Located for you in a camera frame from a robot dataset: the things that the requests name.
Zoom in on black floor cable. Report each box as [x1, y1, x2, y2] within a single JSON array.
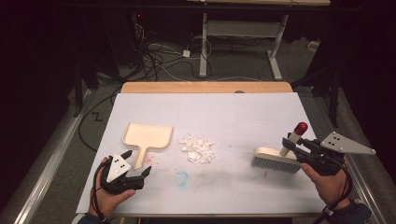
[[78, 88, 123, 153]]

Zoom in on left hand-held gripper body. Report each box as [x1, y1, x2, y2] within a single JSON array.
[[99, 153, 146, 196]]

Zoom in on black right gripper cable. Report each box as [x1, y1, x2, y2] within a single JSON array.
[[312, 158, 355, 224]]

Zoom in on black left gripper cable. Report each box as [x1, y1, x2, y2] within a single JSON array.
[[91, 158, 108, 224]]

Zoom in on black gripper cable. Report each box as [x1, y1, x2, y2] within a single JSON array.
[[91, 158, 108, 224], [312, 158, 355, 224]]

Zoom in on pile of white paper scraps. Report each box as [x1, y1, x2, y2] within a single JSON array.
[[178, 134, 217, 165]]

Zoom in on cream dustpan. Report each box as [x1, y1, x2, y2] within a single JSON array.
[[121, 122, 174, 171]]

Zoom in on bundle of floor cables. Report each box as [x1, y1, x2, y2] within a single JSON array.
[[125, 22, 216, 82]]

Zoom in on black metal stand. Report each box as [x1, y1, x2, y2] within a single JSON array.
[[328, 69, 342, 129]]

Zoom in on white table sheet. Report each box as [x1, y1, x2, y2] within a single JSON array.
[[76, 92, 327, 216]]

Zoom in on person's right hand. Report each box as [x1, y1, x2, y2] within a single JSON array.
[[300, 161, 351, 211]]

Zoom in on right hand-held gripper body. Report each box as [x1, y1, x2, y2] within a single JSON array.
[[294, 131, 377, 177]]

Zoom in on white desk frame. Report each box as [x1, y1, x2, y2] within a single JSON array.
[[186, 0, 332, 81]]

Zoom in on person's left hand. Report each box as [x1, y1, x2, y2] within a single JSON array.
[[88, 156, 136, 218]]

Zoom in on aluminium rail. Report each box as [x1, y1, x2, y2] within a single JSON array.
[[345, 153, 389, 224], [13, 89, 95, 224]]

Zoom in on wooden table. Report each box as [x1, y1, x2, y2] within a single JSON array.
[[120, 81, 294, 94]]

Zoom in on white brush with red cap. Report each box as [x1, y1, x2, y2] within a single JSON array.
[[250, 121, 309, 175]]

